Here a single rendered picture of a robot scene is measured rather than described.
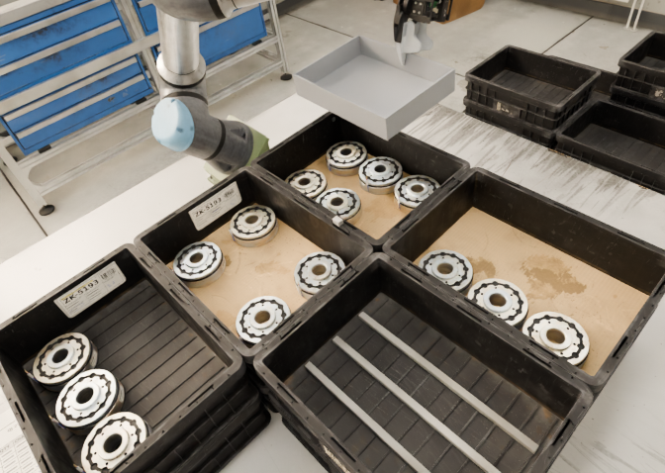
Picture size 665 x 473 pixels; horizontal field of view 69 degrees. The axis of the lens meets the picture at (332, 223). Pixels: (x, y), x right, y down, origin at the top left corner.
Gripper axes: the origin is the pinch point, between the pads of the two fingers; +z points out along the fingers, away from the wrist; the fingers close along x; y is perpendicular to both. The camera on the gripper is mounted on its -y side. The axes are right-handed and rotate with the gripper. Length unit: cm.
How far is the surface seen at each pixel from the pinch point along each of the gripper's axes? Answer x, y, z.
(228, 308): -49, 2, 41
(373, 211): -12.7, 7.4, 30.3
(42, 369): -79, -12, 47
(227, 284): -46, -3, 40
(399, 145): -0.4, 3.0, 19.4
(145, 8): 38, -186, 27
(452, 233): -8.0, 24.9, 28.8
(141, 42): 31, -182, 41
